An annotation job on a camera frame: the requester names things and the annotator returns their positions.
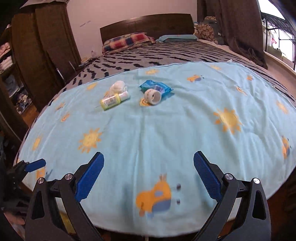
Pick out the blue wet wipes packet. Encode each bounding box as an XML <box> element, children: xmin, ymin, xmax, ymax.
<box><xmin>139</xmin><ymin>80</ymin><xmax>173</xmax><ymax>97</ymax></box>

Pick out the left hand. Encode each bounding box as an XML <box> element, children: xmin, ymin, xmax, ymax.
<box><xmin>4</xmin><ymin>212</ymin><xmax>25</xmax><ymax>232</ymax></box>

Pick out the small yellow green bottle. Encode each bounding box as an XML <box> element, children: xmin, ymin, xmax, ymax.
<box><xmin>100</xmin><ymin>91</ymin><xmax>130</xmax><ymax>110</ymax></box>

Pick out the dark wooden wardrobe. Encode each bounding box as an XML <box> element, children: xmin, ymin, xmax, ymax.
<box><xmin>0</xmin><ymin>0</ymin><xmax>82</xmax><ymax>140</ymax></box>

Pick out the light blue cartoon sheet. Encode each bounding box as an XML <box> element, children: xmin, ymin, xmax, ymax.
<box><xmin>18</xmin><ymin>62</ymin><xmax>295</xmax><ymax>237</ymax></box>

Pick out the plaid pillow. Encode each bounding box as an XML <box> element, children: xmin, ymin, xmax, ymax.
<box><xmin>102</xmin><ymin>32</ymin><xmax>155</xmax><ymax>55</ymax></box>

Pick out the teal pillow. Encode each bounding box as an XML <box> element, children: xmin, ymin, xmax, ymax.
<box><xmin>156</xmin><ymin>34</ymin><xmax>199</xmax><ymax>43</ymax></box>

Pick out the dark wooden headboard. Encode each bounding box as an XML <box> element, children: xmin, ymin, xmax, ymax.
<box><xmin>100</xmin><ymin>14</ymin><xmax>195</xmax><ymax>43</ymax></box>

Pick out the brown patterned cushion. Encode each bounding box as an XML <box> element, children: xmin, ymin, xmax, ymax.
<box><xmin>194</xmin><ymin>16</ymin><xmax>219</xmax><ymax>44</ymax></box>

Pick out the brown curtain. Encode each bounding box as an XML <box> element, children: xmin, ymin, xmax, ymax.
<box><xmin>197</xmin><ymin>0</ymin><xmax>268</xmax><ymax>69</ymax></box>

